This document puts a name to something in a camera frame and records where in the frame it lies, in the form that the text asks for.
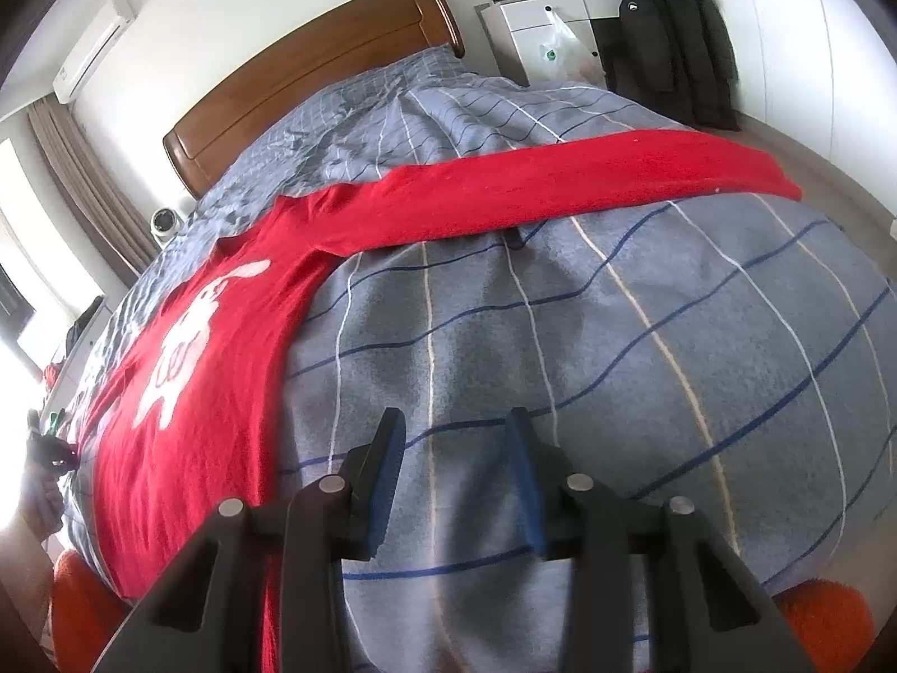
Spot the red sweater with white print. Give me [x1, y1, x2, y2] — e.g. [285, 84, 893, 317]
[76, 127, 804, 673]

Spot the person's left hand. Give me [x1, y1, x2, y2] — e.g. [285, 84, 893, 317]
[19, 460, 64, 542]

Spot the white side desk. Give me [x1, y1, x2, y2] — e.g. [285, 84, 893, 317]
[40, 296, 113, 431]

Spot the orange trouser leg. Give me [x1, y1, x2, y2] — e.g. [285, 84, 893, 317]
[774, 579, 876, 673]
[50, 550, 131, 673]

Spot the orange trouser leg right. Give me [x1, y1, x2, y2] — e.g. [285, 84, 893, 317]
[774, 579, 876, 673]

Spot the grey striped bed blanket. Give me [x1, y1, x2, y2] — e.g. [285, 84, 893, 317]
[61, 43, 897, 673]

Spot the beige window curtain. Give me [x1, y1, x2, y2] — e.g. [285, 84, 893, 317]
[24, 96, 160, 287]

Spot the white air conditioner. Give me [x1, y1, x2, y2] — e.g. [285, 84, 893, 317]
[53, 0, 135, 105]

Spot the brown wooden headboard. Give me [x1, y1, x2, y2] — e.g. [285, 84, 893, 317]
[163, 0, 465, 201]

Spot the white plastic bag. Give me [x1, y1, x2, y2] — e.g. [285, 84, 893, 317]
[540, 8, 604, 85]

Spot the white drawer cabinet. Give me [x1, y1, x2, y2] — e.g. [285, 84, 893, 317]
[476, 0, 622, 88]

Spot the small white round camera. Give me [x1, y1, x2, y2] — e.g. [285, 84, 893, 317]
[149, 207, 184, 248]

